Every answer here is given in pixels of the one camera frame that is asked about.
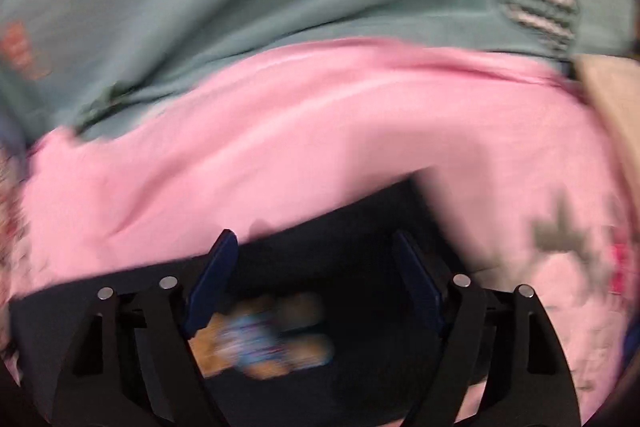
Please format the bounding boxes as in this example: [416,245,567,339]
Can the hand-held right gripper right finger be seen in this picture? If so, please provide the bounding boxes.
[391,229,584,427]

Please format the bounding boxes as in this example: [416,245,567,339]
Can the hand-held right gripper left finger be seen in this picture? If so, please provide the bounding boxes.
[50,229,239,427]

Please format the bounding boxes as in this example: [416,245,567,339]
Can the dark navy pants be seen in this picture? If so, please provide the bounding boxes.
[7,179,491,427]

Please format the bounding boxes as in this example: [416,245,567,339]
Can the pink floral bed sheet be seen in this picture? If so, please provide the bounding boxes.
[10,37,637,427]

